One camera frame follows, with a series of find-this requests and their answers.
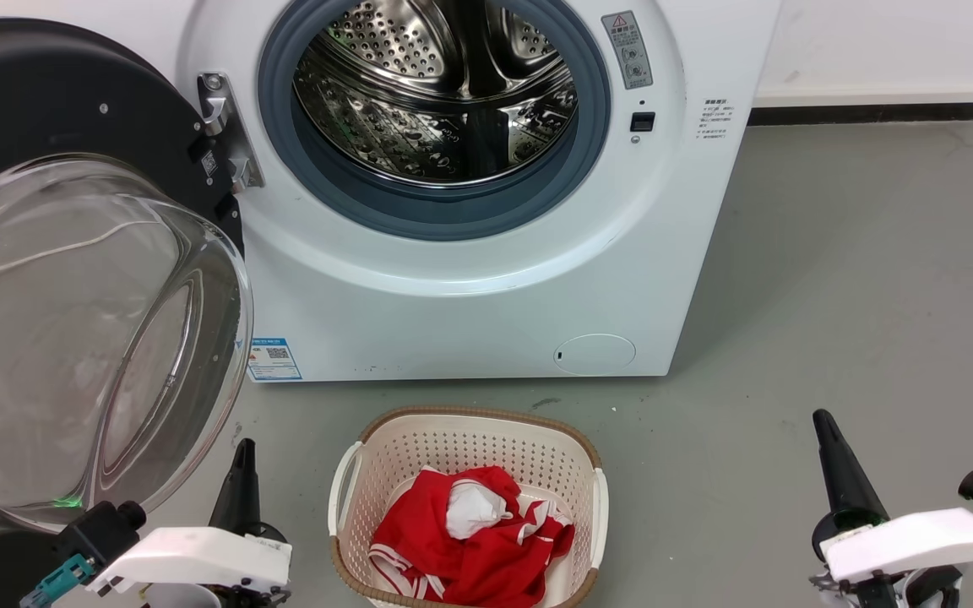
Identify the black round glass washer door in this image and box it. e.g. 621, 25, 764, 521
0, 19, 255, 541

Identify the perforated steel washer drum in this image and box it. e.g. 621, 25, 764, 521
292, 0, 580, 188

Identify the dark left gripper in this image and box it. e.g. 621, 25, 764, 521
145, 438, 293, 608

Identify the grey warning sticker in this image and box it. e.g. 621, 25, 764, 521
602, 11, 655, 90

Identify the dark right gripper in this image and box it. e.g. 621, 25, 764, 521
809, 410, 965, 608

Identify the white wall ledge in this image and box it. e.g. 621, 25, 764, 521
753, 82, 973, 108

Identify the white perforated laundry basket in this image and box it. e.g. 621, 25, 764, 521
328, 406, 610, 608

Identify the white crumpled garment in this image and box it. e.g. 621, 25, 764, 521
446, 481, 513, 540

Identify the teal cable plug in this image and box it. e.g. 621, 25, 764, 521
20, 555, 95, 608

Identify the round white filter cover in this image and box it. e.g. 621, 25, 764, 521
554, 334, 637, 377

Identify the white front-load washing machine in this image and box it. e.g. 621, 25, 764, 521
174, 0, 783, 383

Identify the blue energy label sticker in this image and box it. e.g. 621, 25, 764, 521
247, 336, 303, 383

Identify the metal door hinge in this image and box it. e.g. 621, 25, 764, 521
197, 72, 265, 195

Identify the small printed text label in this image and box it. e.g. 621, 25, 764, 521
698, 99, 732, 140

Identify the red white-striped garment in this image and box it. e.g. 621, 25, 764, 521
368, 466, 576, 608

